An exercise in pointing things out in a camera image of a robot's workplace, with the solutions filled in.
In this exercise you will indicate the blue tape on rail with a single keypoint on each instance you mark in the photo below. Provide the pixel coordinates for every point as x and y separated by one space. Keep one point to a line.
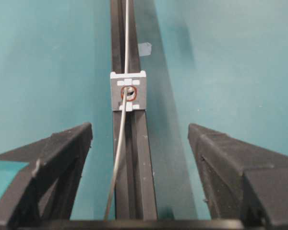
144 49

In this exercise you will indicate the white corner bracket with hole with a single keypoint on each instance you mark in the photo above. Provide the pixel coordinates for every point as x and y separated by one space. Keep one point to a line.
133 87

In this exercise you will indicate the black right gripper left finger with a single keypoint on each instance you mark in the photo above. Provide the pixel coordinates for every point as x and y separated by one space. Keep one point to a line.
45 188

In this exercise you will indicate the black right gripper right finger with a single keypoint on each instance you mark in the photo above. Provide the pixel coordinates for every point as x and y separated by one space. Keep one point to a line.
241 180

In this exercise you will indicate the long black aluminium rail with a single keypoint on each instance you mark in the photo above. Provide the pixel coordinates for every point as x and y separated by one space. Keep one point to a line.
132 190

